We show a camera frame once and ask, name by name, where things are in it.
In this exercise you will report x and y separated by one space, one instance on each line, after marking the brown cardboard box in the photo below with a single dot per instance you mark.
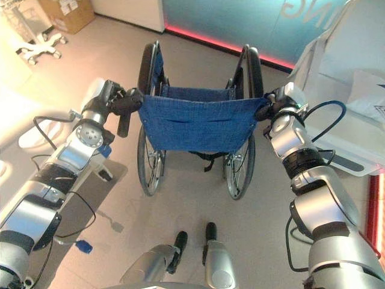
70 13

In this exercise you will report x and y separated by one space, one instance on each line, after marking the red glowing floor panel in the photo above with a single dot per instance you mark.
377 210

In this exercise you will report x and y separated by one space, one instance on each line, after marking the red light strip on wall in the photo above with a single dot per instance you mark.
228 48

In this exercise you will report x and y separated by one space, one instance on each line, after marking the robot left arm silver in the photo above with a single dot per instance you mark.
60 168

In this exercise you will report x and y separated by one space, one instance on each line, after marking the robot right arm silver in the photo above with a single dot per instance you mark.
319 195

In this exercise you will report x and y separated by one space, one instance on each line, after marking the white bed with sheet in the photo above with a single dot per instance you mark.
346 75

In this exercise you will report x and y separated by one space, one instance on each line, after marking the robot right leg silver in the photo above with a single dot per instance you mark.
218 259

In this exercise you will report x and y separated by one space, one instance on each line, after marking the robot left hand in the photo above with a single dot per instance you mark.
124 100

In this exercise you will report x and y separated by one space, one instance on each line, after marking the white rolling stand base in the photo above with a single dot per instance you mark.
40 45

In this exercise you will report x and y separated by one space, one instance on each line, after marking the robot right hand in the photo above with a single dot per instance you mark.
285 96

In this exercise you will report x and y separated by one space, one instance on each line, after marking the white bed with rail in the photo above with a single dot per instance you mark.
18 132

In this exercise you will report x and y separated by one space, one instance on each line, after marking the robot left leg silver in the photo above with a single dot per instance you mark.
156 262

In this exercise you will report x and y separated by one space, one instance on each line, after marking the robot leg silver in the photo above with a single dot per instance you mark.
156 262
218 259

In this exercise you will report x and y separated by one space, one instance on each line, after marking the blue seat wheelchair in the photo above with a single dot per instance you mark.
195 126

